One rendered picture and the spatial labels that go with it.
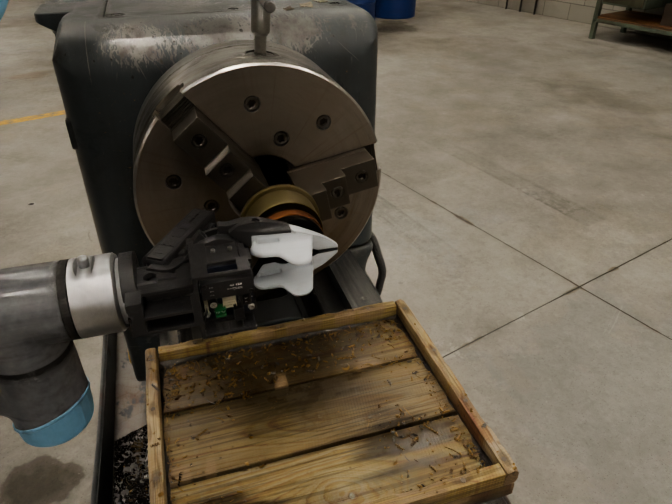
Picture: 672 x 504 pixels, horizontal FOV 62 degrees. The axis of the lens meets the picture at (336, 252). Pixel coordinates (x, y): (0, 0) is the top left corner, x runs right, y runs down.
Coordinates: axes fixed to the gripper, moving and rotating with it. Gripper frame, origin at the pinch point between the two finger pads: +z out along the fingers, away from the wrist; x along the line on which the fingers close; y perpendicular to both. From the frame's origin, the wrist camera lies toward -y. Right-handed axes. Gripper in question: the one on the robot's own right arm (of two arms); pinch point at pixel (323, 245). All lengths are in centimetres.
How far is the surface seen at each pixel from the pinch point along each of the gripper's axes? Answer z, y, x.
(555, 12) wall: 492, -628, -110
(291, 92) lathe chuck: 0.5, -15.1, 11.8
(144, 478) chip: -27, -15, -50
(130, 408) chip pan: -31, -35, -54
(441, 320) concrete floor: 73, -99, -109
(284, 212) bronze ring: -3.6, -2.0, 3.5
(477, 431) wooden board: 13.3, 14.1, -18.1
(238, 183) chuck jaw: -7.4, -8.2, 4.5
